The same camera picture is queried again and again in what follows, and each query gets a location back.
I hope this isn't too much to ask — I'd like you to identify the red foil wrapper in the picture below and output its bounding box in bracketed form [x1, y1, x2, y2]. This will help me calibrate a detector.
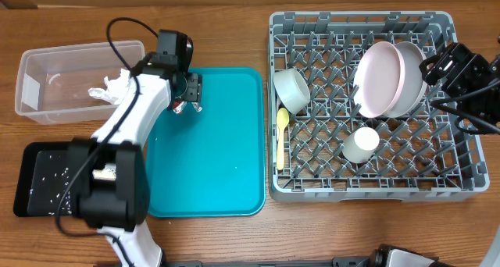
[172, 101, 202, 115]

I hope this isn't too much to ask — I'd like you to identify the grey plate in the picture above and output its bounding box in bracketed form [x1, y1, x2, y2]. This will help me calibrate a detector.
[385, 41, 427, 118]

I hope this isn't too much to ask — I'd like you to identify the white napkin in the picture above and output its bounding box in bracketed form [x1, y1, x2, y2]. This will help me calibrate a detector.
[88, 69, 131, 105]

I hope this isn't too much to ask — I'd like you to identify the pink rimmed white plate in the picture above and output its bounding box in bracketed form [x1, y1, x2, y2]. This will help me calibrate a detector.
[353, 41, 405, 118]

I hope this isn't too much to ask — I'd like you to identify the yellow plastic spoon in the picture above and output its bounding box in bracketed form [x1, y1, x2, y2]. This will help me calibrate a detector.
[277, 108, 290, 171]

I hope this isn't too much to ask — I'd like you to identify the grey bowl with rice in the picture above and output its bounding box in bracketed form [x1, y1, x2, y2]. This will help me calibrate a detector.
[273, 69, 311, 115]

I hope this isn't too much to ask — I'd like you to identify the white paper cup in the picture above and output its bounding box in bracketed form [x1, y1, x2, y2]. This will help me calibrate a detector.
[342, 127, 380, 163]

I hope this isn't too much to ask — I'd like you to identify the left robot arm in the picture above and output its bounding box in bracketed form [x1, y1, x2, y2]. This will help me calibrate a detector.
[64, 30, 202, 266]

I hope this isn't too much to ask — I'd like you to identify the grey dishwasher rack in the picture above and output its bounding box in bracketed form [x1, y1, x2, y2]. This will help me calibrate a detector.
[268, 11, 490, 202]

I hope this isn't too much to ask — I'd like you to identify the teal plastic tray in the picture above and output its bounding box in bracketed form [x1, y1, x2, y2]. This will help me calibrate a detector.
[146, 67, 266, 218]

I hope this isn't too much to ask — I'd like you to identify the clear plastic bin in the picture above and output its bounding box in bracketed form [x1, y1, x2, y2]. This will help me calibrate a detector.
[15, 42, 124, 124]

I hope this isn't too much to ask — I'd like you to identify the black bin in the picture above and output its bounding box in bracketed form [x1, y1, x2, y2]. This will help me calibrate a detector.
[13, 141, 72, 217]

